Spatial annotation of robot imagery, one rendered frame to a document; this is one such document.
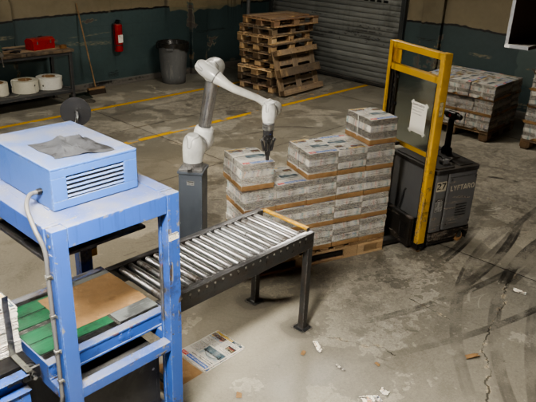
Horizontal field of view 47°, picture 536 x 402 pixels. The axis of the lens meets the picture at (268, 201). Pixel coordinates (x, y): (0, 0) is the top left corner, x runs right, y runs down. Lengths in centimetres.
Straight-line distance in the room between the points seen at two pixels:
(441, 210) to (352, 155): 115
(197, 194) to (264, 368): 144
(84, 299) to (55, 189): 96
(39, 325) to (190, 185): 185
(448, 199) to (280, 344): 233
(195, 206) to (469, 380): 237
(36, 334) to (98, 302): 39
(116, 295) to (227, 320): 137
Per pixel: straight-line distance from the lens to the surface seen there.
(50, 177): 283
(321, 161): 517
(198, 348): 450
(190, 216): 495
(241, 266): 388
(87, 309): 355
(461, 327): 505
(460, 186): 607
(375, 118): 540
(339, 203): 544
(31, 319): 355
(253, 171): 484
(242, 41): 1165
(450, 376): 454
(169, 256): 314
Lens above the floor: 273
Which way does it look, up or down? 24 degrees down
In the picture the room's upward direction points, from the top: 2 degrees clockwise
